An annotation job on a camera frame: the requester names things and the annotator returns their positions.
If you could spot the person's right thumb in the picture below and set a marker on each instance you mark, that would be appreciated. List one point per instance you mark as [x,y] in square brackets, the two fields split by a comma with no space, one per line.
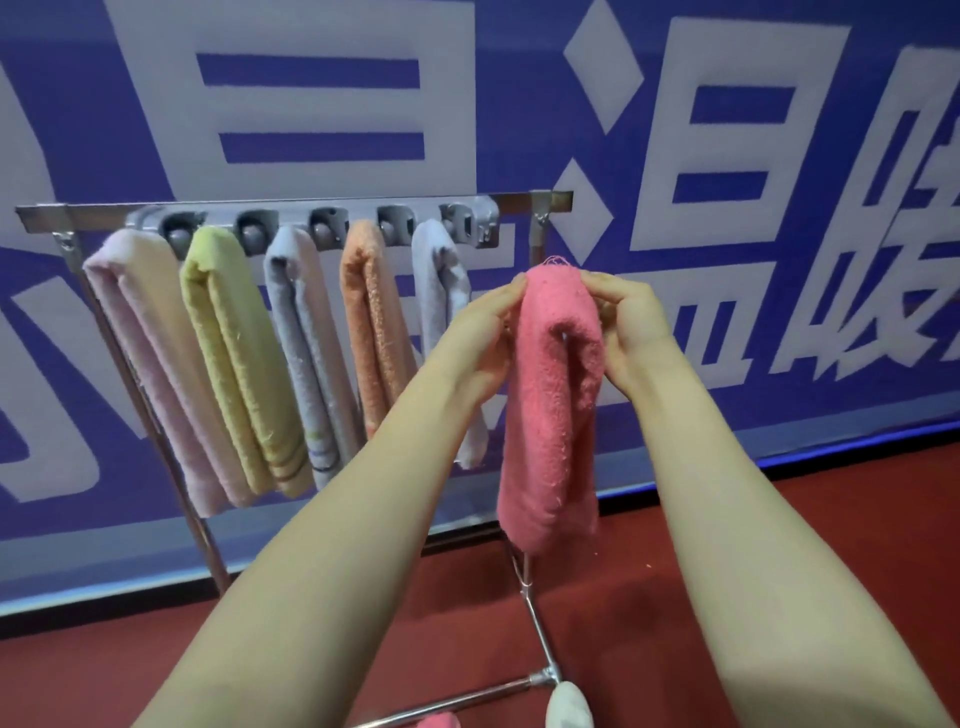
[609,319]

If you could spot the person's left hand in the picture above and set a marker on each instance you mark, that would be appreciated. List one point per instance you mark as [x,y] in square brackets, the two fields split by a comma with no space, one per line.
[472,341]

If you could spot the silver metal towel rack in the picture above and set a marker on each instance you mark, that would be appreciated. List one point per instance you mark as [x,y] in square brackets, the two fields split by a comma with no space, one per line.
[90,216]

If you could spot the white rounded object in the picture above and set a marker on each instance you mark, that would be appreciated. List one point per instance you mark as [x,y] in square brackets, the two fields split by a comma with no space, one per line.
[568,706]

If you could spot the grey clip holder strip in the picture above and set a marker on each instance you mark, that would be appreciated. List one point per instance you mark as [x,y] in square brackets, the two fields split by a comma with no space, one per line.
[322,219]

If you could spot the pale pink towel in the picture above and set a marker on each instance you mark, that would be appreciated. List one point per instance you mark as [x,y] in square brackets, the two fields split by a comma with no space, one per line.
[161,352]

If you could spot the person's right forearm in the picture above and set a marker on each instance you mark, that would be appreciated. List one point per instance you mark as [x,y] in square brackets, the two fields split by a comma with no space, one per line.
[750,555]

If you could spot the person's left thumb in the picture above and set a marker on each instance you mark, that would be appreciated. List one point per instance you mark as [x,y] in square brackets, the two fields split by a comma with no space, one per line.
[496,330]

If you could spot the yellow towel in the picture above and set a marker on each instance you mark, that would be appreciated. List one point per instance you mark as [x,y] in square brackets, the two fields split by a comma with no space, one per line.
[240,352]

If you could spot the small pink object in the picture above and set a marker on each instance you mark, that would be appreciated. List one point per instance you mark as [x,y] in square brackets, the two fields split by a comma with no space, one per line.
[439,721]

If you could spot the grey striped towel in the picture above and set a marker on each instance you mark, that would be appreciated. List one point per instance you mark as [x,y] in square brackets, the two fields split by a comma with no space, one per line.
[311,352]

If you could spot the person's right hand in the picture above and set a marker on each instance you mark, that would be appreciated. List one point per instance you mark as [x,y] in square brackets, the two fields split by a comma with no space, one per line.
[637,337]

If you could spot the person's left forearm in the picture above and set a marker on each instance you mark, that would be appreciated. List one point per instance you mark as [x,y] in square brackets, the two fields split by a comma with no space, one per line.
[330,555]

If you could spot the orange towel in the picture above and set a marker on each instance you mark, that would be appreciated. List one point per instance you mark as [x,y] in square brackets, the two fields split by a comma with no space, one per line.
[375,330]

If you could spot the white towel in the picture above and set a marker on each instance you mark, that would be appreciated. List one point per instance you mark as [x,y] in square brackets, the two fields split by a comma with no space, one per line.
[439,285]

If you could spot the blue banner with white lettering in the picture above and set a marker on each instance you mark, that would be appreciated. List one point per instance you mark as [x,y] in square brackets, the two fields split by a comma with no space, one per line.
[750,150]

